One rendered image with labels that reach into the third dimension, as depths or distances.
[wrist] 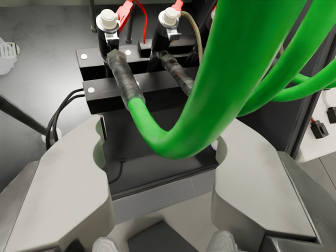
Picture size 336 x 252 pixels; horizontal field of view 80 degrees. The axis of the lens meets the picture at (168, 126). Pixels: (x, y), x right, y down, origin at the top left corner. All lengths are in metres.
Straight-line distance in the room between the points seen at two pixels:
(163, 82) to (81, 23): 0.32
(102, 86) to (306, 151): 0.44
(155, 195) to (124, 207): 0.06
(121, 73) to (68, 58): 0.39
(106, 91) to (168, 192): 0.21
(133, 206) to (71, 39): 0.44
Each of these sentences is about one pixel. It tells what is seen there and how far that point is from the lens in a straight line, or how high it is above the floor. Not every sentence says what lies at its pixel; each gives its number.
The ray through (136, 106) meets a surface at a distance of 0.16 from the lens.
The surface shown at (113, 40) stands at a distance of 0.27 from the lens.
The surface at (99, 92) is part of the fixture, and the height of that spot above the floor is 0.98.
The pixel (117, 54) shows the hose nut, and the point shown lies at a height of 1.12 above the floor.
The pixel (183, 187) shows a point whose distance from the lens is 0.40.
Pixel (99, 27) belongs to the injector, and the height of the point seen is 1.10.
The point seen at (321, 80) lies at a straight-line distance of 0.22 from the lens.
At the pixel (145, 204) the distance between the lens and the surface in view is 0.38.
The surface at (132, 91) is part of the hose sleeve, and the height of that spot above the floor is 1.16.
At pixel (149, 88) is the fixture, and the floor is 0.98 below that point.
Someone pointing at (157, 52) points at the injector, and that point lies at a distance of 0.34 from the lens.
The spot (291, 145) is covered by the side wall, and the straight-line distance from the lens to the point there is 0.48.
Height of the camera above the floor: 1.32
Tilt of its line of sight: 70 degrees down
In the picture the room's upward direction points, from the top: 47 degrees clockwise
